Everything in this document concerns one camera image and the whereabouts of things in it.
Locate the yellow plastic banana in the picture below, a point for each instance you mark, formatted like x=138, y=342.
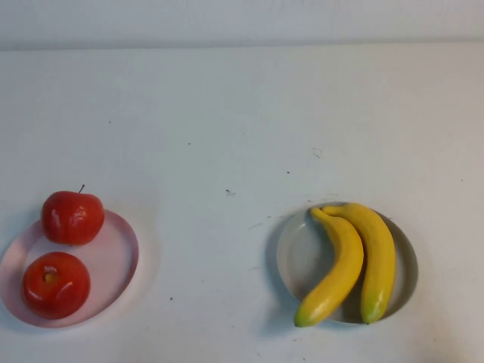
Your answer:
x=340, y=264
x=378, y=257

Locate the red apple with thin stem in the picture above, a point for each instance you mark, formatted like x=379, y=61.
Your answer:
x=72, y=219

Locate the pale grey-blue round plate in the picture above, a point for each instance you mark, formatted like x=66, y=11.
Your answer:
x=298, y=257

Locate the pale pink round plate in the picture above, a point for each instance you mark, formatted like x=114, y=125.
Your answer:
x=109, y=257

